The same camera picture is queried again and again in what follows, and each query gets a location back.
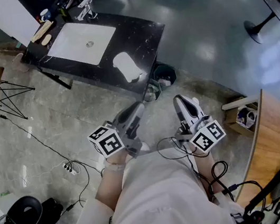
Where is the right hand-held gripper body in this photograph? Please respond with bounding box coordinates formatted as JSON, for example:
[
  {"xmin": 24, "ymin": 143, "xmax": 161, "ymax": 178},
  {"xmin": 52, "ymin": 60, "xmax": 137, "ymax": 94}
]
[{"xmin": 168, "ymin": 87, "xmax": 229, "ymax": 159}]

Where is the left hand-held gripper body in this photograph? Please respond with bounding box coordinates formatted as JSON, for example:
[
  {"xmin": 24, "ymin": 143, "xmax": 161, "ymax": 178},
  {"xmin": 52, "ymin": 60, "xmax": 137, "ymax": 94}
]
[{"xmin": 82, "ymin": 100, "xmax": 154, "ymax": 166}]

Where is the white plastic container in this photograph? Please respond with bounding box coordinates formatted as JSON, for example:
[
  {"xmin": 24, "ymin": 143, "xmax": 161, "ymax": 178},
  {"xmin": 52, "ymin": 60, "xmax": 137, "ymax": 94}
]
[{"xmin": 110, "ymin": 48, "xmax": 148, "ymax": 86}]

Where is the person's left forearm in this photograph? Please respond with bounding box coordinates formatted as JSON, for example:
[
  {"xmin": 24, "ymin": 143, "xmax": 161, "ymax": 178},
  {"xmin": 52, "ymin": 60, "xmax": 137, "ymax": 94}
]
[{"xmin": 87, "ymin": 146, "xmax": 143, "ymax": 214}]

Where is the person's right forearm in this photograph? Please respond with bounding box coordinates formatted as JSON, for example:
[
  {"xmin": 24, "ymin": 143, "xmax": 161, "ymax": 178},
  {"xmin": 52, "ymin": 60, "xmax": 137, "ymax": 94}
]
[{"xmin": 189, "ymin": 143, "xmax": 225, "ymax": 198}]

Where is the pale wrist band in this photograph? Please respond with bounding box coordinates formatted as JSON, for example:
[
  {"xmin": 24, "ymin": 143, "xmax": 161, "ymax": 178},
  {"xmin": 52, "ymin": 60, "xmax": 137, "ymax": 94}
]
[{"xmin": 103, "ymin": 159, "xmax": 127, "ymax": 175}]

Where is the white power strip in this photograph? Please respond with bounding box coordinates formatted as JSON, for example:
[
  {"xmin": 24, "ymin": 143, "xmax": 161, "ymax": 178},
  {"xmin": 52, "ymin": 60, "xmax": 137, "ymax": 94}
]
[{"xmin": 62, "ymin": 160, "xmax": 78, "ymax": 178}]

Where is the round wooden table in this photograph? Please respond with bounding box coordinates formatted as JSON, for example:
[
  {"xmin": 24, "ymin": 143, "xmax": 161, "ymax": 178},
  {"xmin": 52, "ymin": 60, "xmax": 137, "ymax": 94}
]
[{"xmin": 217, "ymin": 86, "xmax": 280, "ymax": 210}]

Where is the small bin with bag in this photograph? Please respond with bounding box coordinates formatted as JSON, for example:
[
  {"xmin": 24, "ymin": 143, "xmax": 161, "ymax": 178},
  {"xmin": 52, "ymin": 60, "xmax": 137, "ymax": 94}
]
[{"xmin": 141, "ymin": 77, "xmax": 164, "ymax": 103}]

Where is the person's white shirt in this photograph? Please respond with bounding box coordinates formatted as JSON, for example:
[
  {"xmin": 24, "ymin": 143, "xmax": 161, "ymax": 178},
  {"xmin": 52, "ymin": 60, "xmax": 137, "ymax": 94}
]
[{"xmin": 50, "ymin": 135, "xmax": 246, "ymax": 224}]

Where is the dark green trash bin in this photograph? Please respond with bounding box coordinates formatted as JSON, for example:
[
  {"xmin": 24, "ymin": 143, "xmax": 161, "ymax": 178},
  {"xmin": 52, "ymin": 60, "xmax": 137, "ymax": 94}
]
[{"xmin": 152, "ymin": 61, "xmax": 179, "ymax": 90}]

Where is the black long bar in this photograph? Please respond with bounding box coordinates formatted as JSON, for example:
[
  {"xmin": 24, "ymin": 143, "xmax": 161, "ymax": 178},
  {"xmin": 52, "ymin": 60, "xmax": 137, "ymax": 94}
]
[{"xmin": 236, "ymin": 166, "xmax": 280, "ymax": 217}]

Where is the black bag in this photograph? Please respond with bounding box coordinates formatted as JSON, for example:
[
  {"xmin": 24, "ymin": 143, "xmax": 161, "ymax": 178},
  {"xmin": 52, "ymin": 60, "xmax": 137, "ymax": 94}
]
[{"xmin": 27, "ymin": 195, "xmax": 66, "ymax": 224}]

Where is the white sink basin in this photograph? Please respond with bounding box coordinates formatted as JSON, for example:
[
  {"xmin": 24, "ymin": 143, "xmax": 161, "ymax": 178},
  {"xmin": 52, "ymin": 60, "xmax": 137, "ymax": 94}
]
[{"xmin": 42, "ymin": 14, "xmax": 123, "ymax": 73}]

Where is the black marble vanity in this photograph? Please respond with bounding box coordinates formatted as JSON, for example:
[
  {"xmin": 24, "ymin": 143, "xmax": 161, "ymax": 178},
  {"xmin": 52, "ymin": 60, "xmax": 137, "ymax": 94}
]
[{"xmin": 14, "ymin": 0, "xmax": 178, "ymax": 120}]

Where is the oval wooden piece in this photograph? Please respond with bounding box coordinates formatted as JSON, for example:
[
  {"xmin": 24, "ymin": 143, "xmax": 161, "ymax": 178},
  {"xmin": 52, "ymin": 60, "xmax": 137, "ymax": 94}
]
[{"xmin": 40, "ymin": 33, "xmax": 53, "ymax": 46}]

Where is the long wooden tray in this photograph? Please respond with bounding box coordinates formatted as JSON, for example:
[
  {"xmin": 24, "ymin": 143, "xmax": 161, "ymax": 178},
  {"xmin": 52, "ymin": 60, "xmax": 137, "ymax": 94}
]
[{"xmin": 27, "ymin": 18, "xmax": 57, "ymax": 44}]

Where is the chrome faucet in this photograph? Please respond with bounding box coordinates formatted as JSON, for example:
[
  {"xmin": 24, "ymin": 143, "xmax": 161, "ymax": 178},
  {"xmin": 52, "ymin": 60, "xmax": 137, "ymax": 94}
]
[{"xmin": 72, "ymin": 0, "xmax": 99, "ymax": 22}]

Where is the dark bottle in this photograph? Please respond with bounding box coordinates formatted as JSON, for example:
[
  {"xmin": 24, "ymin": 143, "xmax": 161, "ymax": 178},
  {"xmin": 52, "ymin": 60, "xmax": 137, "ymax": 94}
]
[{"xmin": 56, "ymin": 0, "xmax": 72, "ymax": 23}]

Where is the blue and white mug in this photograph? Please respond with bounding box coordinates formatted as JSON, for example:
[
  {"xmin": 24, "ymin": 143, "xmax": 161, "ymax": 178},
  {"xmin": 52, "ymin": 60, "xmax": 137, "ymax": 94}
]
[{"xmin": 38, "ymin": 8, "xmax": 53, "ymax": 22}]

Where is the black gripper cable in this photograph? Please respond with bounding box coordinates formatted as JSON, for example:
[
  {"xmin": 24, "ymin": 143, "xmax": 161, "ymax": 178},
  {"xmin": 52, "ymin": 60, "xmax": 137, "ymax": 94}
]
[{"xmin": 155, "ymin": 123, "xmax": 268, "ymax": 224}]

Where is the black floor cable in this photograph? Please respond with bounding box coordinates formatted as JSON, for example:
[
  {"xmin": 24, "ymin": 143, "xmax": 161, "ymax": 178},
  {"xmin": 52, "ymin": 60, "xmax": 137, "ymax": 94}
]
[{"xmin": 0, "ymin": 95, "xmax": 111, "ymax": 220}]

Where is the thin white cable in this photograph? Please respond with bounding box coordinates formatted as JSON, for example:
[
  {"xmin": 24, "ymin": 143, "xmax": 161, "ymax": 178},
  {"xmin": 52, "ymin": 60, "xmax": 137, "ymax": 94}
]
[{"xmin": 23, "ymin": 159, "xmax": 68, "ymax": 180}]

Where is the black round pedestal table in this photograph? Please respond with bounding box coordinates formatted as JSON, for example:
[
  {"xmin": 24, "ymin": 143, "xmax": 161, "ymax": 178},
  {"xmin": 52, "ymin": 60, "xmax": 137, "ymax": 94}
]
[{"xmin": 239, "ymin": 0, "xmax": 280, "ymax": 46}]

